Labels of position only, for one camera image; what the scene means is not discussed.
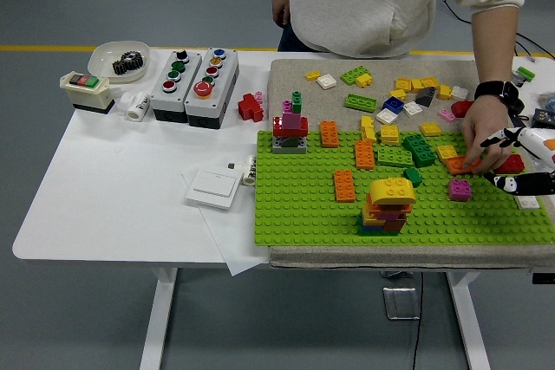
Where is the person's right hand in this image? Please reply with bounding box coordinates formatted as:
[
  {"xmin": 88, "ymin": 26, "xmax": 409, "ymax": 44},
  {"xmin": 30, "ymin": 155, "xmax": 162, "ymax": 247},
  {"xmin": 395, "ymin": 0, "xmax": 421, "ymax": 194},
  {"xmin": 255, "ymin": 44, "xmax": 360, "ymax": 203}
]
[{"xmin": 271, "ymin": 0, "xmax": 292, "ymax": 27}]

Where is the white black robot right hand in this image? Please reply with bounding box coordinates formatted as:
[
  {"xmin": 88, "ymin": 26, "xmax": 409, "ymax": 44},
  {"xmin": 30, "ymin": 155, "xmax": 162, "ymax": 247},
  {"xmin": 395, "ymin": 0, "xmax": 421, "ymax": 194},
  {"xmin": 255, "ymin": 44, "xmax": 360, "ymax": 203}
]
[{"xmin": 479, "ymin": 126, "xmax": 555, "ymax": 197}]

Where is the person's left hand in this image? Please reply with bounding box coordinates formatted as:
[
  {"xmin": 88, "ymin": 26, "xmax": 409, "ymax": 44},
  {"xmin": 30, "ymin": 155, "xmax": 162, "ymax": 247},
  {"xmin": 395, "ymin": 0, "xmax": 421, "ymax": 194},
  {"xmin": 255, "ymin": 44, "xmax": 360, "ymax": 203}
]
[{"xmin": 458, "ymin": 96, "xmax": 513, "ymax": 174}]

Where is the red curved brick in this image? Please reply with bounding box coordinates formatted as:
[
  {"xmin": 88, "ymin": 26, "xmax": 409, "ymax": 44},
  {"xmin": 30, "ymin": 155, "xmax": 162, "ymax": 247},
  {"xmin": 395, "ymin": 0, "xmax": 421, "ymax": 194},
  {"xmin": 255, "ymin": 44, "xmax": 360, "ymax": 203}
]
[
  {"xmin": 450, "ymin": 100, "xmax": 476, "ymax": 119},
  {"xmin": 496, "ymin": 153, "xmax": 526, "ymax": 174}
]

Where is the orange two-by-four brick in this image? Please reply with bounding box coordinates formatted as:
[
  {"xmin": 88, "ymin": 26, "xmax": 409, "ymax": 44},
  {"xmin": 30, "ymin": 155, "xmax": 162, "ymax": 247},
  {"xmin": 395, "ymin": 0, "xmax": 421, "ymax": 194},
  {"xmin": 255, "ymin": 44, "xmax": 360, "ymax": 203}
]
[
  {"xmin": 319, "ymin": 120, "xmax": 340, "ymax": 149},
  {"xmin": 354, "ymin": 139, "xmax": 376, "ymax": 172},
  {"xmin": 445, "ymin": 155, "xmax": 483, "ymax": 176},
  {"xmin": 332, "ymin": 169, "xmax": 356, "ymax": 204}
]

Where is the pink two-by-two brick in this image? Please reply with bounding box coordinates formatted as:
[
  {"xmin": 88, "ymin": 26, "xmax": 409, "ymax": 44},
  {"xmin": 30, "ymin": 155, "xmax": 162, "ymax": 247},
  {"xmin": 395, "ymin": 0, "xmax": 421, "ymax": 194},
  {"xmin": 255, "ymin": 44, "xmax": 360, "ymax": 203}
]
[{"xmin": 447, "ymin": 179, "xmax": 473, "ymax": 203}]

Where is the brick tower with yellow arch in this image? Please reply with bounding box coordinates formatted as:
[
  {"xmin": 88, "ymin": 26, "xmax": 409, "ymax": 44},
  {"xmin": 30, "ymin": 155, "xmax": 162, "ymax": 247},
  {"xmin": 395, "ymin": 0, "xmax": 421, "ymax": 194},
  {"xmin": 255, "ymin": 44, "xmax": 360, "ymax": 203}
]
[{"xmin": 357, "ymin": 177, "xmax": 417, "ymax": 237}]

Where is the dark grey slope brick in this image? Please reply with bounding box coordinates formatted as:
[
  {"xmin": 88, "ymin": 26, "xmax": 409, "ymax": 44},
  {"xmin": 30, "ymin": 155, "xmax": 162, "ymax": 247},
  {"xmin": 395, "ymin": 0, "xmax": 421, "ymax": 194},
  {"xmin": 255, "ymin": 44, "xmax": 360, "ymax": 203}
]
[{"xmin": 415, "ymin": 87, "xmax": 437, "ymax": 107}]

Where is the dark green two-by-four brick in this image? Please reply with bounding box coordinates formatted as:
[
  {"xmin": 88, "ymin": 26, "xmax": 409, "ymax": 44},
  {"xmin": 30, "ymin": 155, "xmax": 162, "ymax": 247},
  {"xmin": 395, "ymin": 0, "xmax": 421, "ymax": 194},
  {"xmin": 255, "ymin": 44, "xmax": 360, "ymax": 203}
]
[{"xmin": 402, "ymin": 133, "xmax": 437, "ymax": 168}]

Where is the small dark green brick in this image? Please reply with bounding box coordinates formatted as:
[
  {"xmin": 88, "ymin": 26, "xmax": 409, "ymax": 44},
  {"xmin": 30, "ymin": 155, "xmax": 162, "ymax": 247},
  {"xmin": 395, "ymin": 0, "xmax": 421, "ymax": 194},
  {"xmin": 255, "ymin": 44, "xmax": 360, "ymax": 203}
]
[{"xmin": 403, "ymin": 166, "xmax": 424, "ymax": 188}]

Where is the blue two-by-two brick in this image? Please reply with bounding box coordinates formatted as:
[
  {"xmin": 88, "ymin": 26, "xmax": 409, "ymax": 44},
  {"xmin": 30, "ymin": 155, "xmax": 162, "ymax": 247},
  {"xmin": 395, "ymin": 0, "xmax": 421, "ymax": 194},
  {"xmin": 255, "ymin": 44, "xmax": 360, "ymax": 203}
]
[{"xmin": 382, "ymin": 95, "xmax": 406, "ymax": 114}]

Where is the red brick cluster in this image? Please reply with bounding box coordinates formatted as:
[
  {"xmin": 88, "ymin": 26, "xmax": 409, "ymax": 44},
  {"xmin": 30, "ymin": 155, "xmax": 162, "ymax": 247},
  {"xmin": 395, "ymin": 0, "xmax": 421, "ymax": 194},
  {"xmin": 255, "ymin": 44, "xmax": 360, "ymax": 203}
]
[{"xmin": 237, "ymin": 93, "xmax": 265, "ymax": 123}]

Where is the brick tower with grey base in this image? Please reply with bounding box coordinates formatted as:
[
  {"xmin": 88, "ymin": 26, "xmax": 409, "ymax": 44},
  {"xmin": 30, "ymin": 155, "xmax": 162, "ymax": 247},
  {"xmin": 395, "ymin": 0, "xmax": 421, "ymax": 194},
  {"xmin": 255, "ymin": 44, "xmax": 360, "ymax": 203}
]
[{"xmin": 271, "ymin": 89, "xmax": 310, "ymax": 155}]

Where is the light green flat brick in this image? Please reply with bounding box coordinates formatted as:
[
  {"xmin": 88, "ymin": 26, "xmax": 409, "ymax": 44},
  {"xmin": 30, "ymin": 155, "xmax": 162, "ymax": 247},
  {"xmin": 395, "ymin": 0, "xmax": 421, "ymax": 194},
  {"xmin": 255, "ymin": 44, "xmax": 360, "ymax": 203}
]
[{"xmin": 344, "ymin": 93, "xmax": 377, "ymax": 112}]

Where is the green studded baseplate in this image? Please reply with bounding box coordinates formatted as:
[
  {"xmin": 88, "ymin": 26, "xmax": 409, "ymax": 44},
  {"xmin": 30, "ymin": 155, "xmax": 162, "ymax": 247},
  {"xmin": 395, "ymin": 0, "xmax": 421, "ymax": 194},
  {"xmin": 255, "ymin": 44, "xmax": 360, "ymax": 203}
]
[{"xmin": 253, "ymin": 129, "xmax": 555, "ymax": 248}]

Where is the black button pad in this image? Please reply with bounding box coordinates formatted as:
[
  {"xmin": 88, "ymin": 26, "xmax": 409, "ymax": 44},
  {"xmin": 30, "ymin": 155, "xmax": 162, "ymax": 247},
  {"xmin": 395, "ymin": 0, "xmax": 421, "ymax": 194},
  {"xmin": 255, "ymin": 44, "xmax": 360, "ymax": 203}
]
[{"xmin": 532, "ymin": 107, "xmax": 555, "ymax": 128}]

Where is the black smartwatch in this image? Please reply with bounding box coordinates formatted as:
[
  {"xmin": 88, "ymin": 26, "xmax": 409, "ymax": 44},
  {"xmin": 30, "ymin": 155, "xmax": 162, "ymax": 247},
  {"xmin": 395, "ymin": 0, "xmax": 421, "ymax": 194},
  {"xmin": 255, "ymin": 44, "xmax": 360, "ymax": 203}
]
[{"xmin": 473, "ymin": 80, "xmax": 521, "ymax": 105}]

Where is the grey-brown mat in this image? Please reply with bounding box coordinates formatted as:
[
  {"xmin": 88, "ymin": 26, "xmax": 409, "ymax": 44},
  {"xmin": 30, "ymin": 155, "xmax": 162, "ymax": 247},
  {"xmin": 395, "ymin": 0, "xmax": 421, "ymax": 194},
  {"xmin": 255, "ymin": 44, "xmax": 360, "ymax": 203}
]
[{"xmin": 264, "ymin": 58, "xmax": 555, "ymax": 270}]

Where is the grey emergency-stop control box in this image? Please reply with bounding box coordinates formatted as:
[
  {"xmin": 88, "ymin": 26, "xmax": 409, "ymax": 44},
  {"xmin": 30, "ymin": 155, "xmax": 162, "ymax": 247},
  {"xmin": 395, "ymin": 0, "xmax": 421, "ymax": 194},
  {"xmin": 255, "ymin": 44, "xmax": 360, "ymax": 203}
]
[{"xmin": 184, "ymin": 47, "xmax": 240, "ymax": 129}]

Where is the grey four-button control box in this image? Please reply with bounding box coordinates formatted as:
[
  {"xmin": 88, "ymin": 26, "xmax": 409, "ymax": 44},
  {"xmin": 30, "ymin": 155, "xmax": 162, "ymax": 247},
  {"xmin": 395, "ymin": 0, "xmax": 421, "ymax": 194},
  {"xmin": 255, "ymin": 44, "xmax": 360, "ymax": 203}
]
[{"xmin": 150, "ymin": 49, "xmax": 203, "ymax": 123}]

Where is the black metal gear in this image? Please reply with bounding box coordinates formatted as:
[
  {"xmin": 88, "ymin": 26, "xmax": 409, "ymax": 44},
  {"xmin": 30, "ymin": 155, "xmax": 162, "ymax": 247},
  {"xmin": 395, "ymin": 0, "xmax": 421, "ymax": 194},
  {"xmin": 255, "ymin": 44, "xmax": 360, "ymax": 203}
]
[
  {"xmin": 112, "ymin": 59, "xmax": 140, "ymax": 76},
  {"xmin": 120, "ymin": 50, "xmax": 147, "ymax": 68}
]

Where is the white printed cylinder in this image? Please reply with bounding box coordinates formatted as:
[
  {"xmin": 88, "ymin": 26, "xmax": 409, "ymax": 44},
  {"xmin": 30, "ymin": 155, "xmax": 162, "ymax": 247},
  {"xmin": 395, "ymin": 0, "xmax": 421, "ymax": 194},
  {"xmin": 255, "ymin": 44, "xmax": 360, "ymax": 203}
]
[{"xmin": 241, "ymin": 153, "xmax": 258, "ymax": 187}]

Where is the white pipe tee fitting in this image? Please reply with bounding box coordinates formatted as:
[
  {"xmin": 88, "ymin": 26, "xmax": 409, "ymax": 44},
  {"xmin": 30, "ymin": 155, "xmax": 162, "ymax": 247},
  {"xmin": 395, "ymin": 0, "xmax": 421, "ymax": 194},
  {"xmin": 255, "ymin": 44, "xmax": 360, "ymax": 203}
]
[{"xmin": 115, "ymin": 90, "xmax": 152, "ymax": 121}]

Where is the white plastic bowl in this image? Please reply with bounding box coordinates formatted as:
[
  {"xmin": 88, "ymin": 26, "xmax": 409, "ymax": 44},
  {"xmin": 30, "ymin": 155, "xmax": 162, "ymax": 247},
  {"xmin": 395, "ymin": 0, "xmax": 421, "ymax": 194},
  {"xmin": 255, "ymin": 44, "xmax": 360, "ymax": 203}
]
[{"xmin": 88, "ymin": 40, "xmax": 151, "ymax": 84}]

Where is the white table leg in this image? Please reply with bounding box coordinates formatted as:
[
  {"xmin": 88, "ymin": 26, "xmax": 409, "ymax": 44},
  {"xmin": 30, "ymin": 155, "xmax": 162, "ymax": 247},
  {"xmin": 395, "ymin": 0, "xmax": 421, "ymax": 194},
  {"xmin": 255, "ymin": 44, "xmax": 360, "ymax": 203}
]
[
  {"xmin": 139, "ymin": 266, "xmax": 180, "ymax": 370},
  {"xmin": 446, "ymin": 271, "xmax": 493, "ymax": 370}
]

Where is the silver floor socket box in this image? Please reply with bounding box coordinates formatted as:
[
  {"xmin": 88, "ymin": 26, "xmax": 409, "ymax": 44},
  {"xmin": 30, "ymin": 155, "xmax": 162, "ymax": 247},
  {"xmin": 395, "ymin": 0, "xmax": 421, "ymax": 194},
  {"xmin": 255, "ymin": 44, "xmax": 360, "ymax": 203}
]
[{"xmin": 382, "ymin": 286, "xmax": 421, "ymax": 321}]

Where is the long black floor cable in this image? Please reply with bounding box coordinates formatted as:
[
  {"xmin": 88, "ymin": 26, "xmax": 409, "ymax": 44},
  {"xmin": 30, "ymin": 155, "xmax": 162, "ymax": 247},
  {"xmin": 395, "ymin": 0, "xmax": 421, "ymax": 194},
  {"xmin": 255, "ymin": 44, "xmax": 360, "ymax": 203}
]
[{"xmin": 436, "ymin": 0, "xmax": 555, "ymax": 61}]

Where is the black hanging cable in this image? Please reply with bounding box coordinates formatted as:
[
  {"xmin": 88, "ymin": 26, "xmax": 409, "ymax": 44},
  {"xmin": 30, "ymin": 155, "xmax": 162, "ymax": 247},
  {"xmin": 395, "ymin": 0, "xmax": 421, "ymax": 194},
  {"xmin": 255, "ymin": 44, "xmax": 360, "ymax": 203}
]
[{"xmin": 410, "ymin": 271, "xmax": 426, "ymax": 370}]

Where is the white wall switch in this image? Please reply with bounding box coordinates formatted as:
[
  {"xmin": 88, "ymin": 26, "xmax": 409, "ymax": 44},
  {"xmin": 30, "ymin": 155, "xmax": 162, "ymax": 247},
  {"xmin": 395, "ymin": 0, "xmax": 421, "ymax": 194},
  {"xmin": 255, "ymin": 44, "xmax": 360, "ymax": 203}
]
[{"xmin": 186, "ymin": 168, "xmax": 243, "ymax": 211}]

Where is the cream red-green switch box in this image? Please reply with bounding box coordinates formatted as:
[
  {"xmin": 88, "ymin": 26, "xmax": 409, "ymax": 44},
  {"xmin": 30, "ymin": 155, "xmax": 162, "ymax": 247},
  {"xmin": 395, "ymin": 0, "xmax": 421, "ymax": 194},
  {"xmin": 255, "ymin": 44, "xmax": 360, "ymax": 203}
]
[{"xmin": 59, "ymin": 70, "xmax": 116, "ymax": 114}]

